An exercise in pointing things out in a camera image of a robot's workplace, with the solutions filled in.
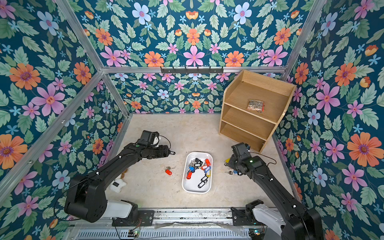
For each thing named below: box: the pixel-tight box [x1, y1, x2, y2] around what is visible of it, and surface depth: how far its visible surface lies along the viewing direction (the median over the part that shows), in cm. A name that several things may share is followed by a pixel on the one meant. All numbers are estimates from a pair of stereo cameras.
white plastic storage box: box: [181, 151, 214, 194], surface depth 90 cm
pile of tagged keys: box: [186, 158, 212, 189], surface depth 92 cm
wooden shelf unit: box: [218, 70, 297, 154], surface depth 89 cm
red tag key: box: [165, 166, 173, 176], surface depth 92 cm
